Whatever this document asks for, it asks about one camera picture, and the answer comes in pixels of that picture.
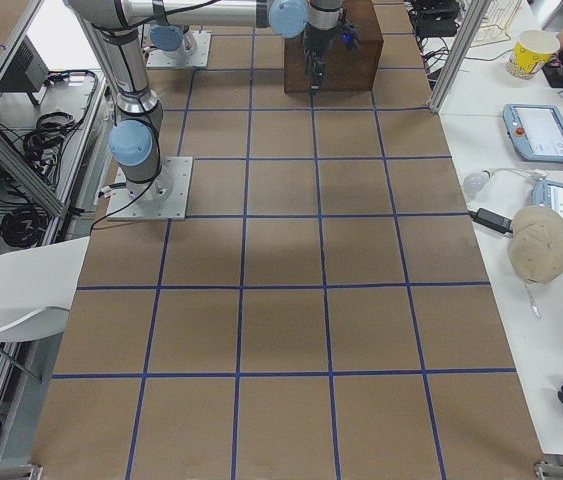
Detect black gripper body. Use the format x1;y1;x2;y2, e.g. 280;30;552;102
303;12;359;75

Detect dark wooden drawer cabinet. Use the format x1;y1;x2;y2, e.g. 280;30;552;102
283;1;383;94

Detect white light bulb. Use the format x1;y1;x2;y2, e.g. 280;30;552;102
462;170;493;198

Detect yellow popcorn bucket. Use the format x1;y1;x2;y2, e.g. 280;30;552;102
506;30;560;80

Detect upper teach pendant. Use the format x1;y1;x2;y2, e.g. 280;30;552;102
502;104;563;164

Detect black power adapter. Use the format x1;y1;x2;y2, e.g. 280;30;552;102
469;208;513;234

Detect beige baseball cap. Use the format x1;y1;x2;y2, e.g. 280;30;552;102
508;205;563;284

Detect grey control box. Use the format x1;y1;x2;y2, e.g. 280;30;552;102
0;36;49;106

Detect white plastic chair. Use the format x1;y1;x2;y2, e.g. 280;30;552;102
0;236;90;382

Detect aluminium frame post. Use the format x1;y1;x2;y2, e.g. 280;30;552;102
428;0;490;113

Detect wire rack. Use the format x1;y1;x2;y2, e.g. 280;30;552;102
471;0;522;47

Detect coiled black cables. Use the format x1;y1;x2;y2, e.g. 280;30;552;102
0;68;100;247

